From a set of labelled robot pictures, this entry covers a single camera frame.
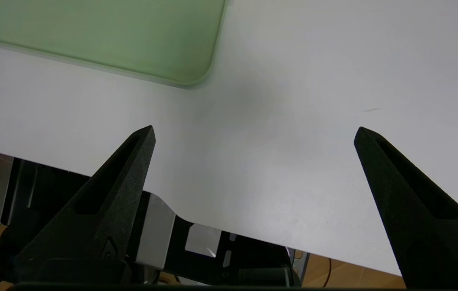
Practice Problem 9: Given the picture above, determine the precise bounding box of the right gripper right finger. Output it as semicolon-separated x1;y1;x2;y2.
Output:
354;127;458;289

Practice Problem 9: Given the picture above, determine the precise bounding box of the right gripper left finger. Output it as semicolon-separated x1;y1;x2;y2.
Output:
13;125;157;284

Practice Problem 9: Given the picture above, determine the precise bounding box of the black and silver robot base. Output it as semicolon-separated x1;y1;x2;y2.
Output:
0;145;310;288

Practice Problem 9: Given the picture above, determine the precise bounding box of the light green plastic tray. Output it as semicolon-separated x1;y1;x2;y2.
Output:
0;0;228;88

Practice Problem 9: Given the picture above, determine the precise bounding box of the thin black floor cable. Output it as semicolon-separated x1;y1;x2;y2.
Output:
323;258;332;288

